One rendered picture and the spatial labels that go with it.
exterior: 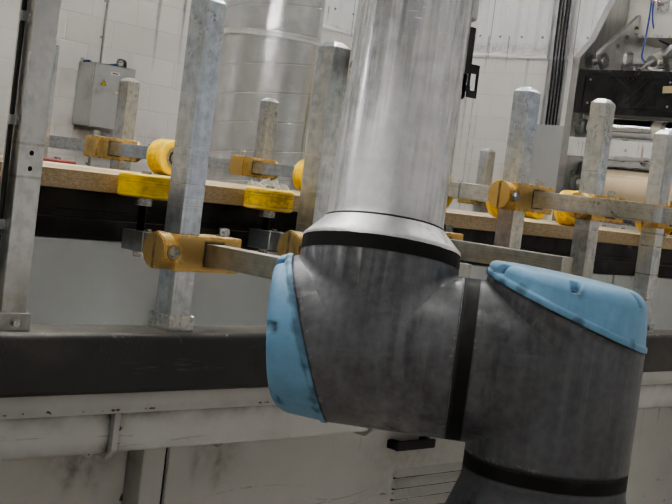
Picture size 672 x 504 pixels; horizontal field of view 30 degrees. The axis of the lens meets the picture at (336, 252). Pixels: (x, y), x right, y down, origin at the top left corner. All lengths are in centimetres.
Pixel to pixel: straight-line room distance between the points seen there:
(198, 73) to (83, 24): 866
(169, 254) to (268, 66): 435
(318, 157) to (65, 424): 55
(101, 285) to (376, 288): 87
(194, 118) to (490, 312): 71
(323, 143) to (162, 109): 901
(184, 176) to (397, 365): 69
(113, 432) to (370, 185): 71
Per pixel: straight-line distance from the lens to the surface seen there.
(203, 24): 172
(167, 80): 1089
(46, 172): 182
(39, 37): 157
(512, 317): 111
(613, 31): 491
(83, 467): 201
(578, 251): 248
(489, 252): 203
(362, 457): 244
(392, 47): 117
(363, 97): 117
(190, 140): 171
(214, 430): 185
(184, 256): 171
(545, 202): 227
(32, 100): 156
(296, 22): 606
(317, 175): 188
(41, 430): 167
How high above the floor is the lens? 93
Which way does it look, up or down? 3 degrees down
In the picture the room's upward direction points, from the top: 7 degrees clockwise
